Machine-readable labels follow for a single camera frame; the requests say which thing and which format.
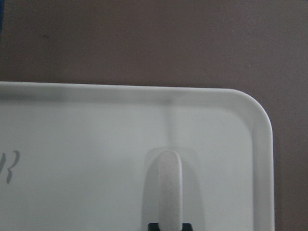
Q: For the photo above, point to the white rectangular tray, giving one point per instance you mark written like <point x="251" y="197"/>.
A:
<point x="79" y="157"/>

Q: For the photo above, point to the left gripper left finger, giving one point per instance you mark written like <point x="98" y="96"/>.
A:
<point x="153" y="227"/>

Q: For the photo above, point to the white spoon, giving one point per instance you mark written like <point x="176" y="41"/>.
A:
<point x="168" y="192"/>

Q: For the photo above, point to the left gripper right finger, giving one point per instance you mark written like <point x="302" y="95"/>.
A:
<point x="187" y="227"/>

